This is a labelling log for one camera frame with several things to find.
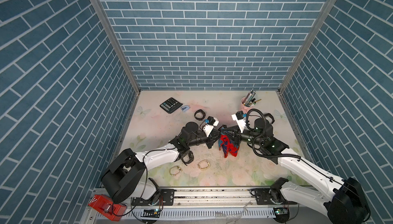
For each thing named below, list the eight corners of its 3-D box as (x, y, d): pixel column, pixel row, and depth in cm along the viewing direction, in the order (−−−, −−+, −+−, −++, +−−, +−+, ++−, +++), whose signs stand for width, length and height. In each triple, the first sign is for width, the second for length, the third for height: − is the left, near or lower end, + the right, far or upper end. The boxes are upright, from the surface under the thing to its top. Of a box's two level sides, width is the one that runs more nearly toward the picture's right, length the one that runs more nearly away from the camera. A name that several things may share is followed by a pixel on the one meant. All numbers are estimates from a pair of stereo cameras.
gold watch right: (199, 171, 84) (199, 170, 82) (197, 163, 87) (197, 162, 85) (210, 167, 85) (210, 166, 83) (207, 159, 88) (207, 158, 86)
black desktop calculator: (160, 107, 112) (159, 104, 110) (174, 98, 118) (173, 96, 116) (168, 114, 108) (167, 112, 106) (181, 105, 114) (181, 102, 112)
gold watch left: (172, 178, 81) (171, 177, 80) (167, 171, 84) (167, 170, 82) (182, 170, 84) (181, 169, 82) (177, 164, 87) (177, 162, 85)
